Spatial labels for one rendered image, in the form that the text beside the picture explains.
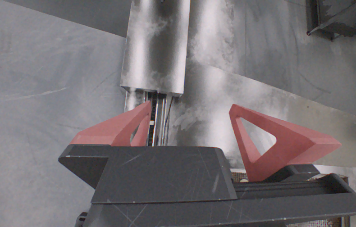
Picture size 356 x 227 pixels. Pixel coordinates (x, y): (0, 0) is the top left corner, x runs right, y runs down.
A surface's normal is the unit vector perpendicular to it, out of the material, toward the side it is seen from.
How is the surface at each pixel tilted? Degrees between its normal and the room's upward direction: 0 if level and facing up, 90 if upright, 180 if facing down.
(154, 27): 0
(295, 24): 0
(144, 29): 0
